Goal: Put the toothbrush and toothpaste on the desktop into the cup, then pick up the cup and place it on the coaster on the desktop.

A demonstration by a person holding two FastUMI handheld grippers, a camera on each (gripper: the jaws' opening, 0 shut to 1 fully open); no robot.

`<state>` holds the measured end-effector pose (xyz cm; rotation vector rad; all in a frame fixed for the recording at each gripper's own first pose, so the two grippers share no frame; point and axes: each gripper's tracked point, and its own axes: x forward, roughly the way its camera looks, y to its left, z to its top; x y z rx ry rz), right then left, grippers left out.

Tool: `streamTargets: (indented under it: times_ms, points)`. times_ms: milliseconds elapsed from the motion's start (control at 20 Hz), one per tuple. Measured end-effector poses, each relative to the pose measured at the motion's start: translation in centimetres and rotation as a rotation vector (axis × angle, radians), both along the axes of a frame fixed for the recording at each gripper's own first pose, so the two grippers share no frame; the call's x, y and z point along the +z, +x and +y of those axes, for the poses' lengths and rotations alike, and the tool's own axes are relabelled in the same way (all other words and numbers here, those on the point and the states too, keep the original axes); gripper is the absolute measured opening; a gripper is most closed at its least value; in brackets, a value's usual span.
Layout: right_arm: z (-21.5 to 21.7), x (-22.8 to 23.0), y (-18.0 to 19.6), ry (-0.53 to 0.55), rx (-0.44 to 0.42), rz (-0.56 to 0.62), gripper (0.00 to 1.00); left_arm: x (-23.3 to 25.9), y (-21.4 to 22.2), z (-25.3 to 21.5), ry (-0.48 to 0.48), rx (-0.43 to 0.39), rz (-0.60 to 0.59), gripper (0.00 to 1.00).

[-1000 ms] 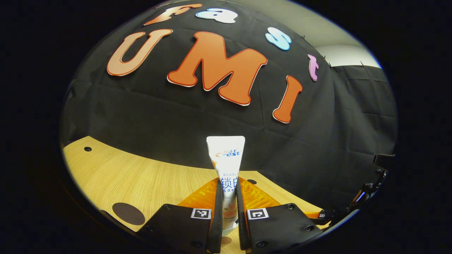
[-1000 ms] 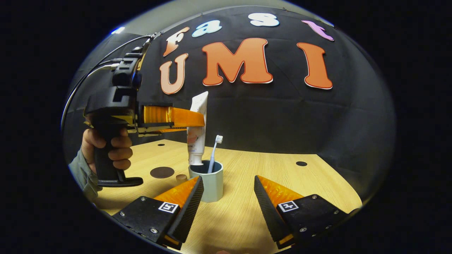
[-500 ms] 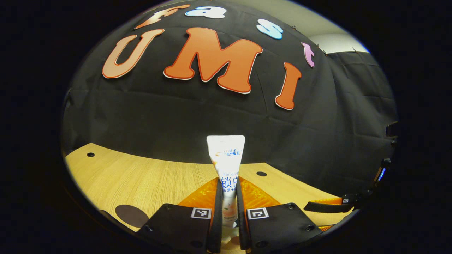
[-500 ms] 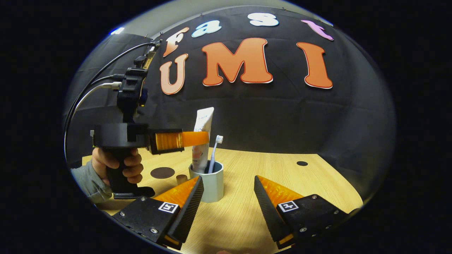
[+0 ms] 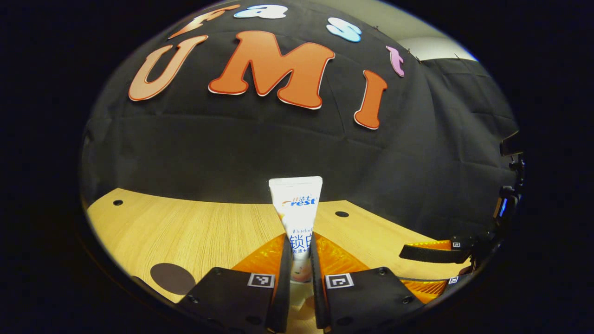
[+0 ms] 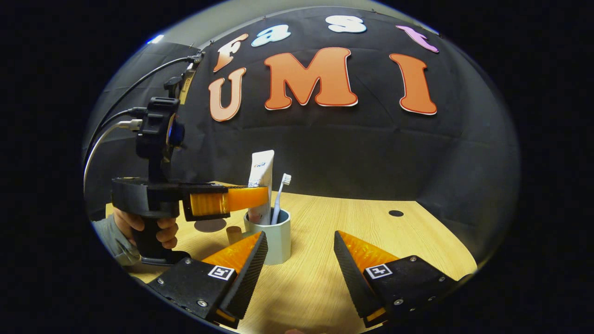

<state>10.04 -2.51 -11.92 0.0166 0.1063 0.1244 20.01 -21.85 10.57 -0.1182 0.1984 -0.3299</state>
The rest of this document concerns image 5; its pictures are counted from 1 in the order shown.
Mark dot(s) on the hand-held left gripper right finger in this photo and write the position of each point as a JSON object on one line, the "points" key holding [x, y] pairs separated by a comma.
{"points": [[317, 287]]}

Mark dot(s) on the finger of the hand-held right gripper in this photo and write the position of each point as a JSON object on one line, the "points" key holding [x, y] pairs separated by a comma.
{"points": [[429, 290], [431, 253]]}

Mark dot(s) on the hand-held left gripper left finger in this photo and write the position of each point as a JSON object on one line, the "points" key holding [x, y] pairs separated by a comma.
{"points": [[284, 287]]}

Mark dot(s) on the white toothpaste tube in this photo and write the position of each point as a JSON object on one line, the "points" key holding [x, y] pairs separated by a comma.
{"points": [[297, 213]]}

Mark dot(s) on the dark brown round coaster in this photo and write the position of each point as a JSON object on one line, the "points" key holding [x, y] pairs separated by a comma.
{"points": [[172, 279]]}

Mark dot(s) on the wooden desktop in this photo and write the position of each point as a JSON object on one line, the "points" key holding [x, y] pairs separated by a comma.
{"points": [[195, 232]]}

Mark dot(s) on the black backdrop cloth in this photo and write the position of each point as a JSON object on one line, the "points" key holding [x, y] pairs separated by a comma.
{"points": [[278, 144]]}

